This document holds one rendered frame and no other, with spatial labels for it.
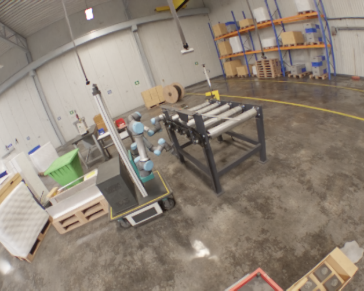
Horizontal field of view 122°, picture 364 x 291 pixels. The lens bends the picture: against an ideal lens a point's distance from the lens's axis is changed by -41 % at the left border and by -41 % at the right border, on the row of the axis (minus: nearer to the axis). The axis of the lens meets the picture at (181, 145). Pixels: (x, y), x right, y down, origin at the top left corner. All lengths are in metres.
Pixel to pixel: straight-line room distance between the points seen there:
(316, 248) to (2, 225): 4.25
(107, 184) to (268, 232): 1.87
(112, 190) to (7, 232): 2.28
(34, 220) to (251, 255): 3.62
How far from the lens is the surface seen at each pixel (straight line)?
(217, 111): 2.68
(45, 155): 8.15
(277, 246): 1.89
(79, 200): 3.17
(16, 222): 3.65
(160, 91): 9.83
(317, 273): 1.68
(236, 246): 1.90
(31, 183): 4.55
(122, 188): 2.12
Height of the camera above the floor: 1.69
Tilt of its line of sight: 25 degrees down
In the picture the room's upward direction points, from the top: 19 degrees counter-clockwise
